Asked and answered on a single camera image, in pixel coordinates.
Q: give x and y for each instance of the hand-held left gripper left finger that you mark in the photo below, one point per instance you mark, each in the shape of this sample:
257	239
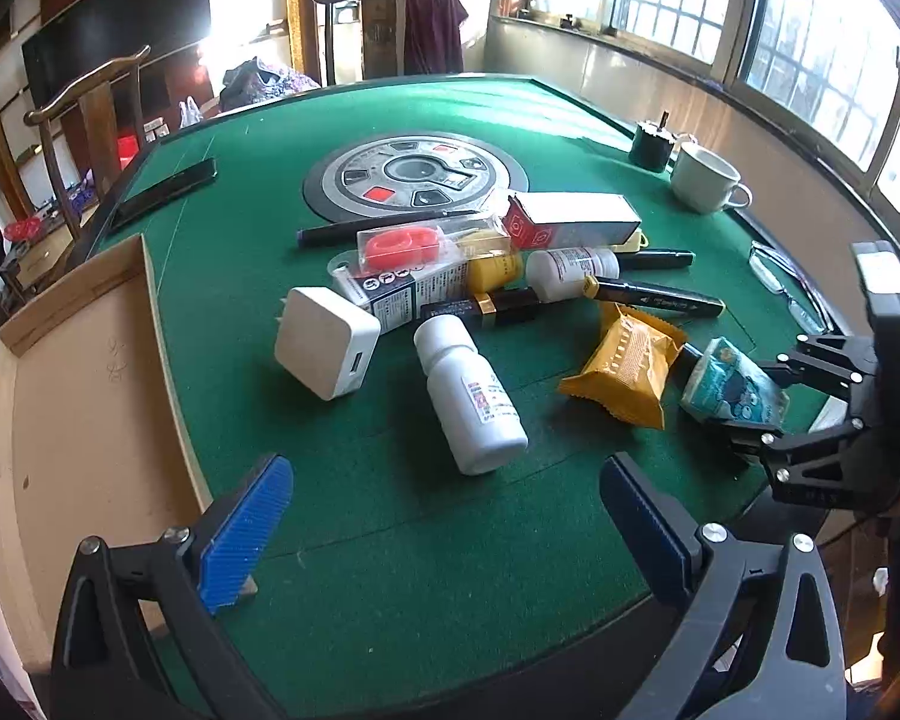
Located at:
247	532

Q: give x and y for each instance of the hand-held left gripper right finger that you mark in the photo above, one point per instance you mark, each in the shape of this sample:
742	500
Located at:
645	532

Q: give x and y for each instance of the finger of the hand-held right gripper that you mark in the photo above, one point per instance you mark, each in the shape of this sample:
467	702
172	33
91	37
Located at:
817	465
832	364

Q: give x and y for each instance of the teal tissue pack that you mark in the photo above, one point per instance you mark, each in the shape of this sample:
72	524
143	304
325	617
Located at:
731	390

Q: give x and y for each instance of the yellow snack packet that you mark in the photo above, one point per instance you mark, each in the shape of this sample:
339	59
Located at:
626	367

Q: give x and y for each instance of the shallow cardboard tray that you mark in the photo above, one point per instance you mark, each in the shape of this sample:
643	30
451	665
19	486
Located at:
82	427

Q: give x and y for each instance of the black marker blue end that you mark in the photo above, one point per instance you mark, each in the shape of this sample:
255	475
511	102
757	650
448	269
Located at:
656	259

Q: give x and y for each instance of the white charger adapter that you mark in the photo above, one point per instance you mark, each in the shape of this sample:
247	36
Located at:
319	337

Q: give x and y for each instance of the large white pill bottle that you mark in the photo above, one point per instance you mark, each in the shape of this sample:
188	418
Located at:
469	405

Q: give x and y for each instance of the small white bottle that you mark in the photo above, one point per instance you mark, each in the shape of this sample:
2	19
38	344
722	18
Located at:
570	270

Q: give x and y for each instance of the black tube gold band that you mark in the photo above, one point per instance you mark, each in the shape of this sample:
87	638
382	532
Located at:
487	307

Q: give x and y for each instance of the grey printed carton box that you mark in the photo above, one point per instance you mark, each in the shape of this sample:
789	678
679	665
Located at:
401	296

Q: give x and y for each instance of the white box red band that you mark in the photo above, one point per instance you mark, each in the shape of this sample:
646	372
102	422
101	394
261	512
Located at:
570	219

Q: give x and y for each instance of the yellow round jar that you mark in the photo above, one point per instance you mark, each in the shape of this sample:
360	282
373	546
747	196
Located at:
495	271

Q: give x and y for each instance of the black pen purple cap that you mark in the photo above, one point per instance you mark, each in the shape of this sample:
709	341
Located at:
330	234

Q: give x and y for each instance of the red item clear pack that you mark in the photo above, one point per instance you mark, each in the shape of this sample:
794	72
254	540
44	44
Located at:
401	247

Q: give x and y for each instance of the eyeglasses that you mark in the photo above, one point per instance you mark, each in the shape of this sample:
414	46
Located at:
784	285

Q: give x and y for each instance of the black marker yellow end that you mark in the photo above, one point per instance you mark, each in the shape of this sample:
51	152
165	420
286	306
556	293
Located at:
660	298

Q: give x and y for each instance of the white mug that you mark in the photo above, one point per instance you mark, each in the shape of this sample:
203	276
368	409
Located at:
705	176

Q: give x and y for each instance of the black cup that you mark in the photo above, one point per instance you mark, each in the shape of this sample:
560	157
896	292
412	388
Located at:
651	144

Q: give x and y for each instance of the black phone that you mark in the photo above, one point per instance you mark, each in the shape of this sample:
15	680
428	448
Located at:
165	191

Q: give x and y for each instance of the red basket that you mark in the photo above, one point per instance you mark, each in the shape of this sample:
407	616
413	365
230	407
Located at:
22	229

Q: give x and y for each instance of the round table control panel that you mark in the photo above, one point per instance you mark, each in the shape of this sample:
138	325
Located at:
412	176

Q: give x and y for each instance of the white plastic bag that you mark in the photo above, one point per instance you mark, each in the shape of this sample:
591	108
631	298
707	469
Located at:
190	112

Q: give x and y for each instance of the floral bag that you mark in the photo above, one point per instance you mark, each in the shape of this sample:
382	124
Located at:
266	82

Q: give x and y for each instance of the wooden chair curved back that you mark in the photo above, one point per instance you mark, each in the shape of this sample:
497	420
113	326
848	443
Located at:
94	101

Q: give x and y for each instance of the wooden chair carved back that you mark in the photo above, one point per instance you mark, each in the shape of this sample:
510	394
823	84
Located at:
367	30

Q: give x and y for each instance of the maroon cloth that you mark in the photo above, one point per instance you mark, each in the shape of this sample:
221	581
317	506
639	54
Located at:
435	26

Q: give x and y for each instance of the black television screen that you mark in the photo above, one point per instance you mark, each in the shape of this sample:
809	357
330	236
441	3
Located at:
112	22

